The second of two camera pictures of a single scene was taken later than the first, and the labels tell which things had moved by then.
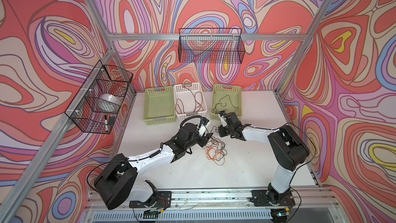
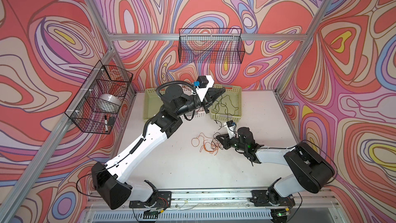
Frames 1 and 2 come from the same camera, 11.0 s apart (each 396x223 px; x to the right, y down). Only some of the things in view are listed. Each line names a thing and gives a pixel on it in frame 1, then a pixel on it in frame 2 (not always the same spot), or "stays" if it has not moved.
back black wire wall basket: x=211 y=45 stays
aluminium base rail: x=221 y=204 stays
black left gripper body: x=196 y=140 → x=190 y=104
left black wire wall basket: x=96 y=107 stays
